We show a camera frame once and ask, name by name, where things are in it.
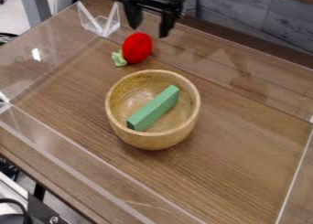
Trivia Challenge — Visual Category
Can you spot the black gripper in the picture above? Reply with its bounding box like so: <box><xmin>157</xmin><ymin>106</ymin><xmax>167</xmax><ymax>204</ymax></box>
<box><xmin>119</xmin><ymin>0</ymin><xmax>185</xmax><ymax>37</ymax></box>

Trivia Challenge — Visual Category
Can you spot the red plush strawberry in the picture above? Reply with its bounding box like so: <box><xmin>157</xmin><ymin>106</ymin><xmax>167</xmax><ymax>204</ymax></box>
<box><xmin>111</xmin><ymin>32</ymin><xmax>151</xmax><ymax>67</ymax></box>

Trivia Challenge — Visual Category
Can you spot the wooden bowl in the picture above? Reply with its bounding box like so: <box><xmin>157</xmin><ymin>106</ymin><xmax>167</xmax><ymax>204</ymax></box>
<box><xmin>106</xmin><ymin>69</ymin><xmax>201</xmax><ymax>150</ymax></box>

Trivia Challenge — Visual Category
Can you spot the green rectangular block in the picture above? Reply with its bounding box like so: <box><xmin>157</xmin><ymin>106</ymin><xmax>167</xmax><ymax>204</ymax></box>
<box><xmin>126</xmin><ymin>85</ymin><xmax>179</xmax><ymax>132</ymax></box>

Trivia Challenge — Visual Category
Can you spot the clear acrylic corner bracket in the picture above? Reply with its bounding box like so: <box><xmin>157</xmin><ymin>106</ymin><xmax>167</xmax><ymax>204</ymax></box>
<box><xmin>78</xmin><ymin>1</ymin><xmax>120</xmax><ymax>37</ymax></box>

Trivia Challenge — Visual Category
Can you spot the grey post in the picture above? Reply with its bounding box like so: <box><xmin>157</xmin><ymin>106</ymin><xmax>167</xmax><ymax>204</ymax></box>
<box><xmin>21</xmin><ymin>0</ymin><xmax>51</xmax><ymax>27</ymax></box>

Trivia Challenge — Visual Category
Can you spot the black metal bracket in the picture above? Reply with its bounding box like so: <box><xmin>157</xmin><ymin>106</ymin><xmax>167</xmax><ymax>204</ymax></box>
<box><xmin>27</xmin><ymin>194</ymin><xmax>70</xmax><ymax>224</ymax></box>

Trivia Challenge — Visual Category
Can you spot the black cable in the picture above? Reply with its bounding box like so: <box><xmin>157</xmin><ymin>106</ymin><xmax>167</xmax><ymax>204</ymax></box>
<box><xmin>0</xmin><ymin>197</ymin><xmax>29</xmax><ymax>224</ymax></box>

